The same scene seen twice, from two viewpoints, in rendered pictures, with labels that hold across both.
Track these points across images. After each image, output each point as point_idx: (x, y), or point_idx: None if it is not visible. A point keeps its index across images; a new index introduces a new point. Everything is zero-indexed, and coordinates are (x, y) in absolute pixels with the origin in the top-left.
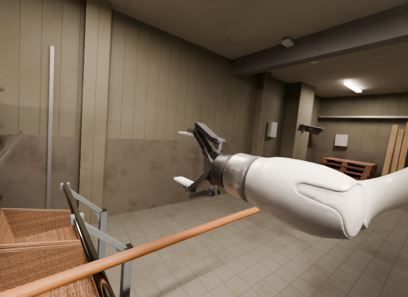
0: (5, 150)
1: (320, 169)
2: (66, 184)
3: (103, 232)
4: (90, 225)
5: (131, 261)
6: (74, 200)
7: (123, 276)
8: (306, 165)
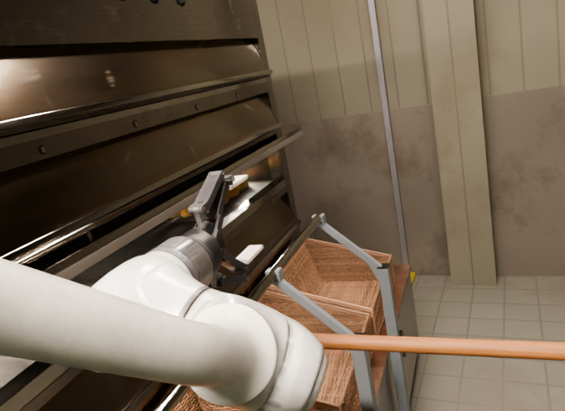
0: (203, 182)
1: (94, 286)
2: (315, 217)
3: (314, 303)
4: (293, 287)
5: (365, 363)
6: (296, 247)
7: (356, 382)
8: (102, 277)
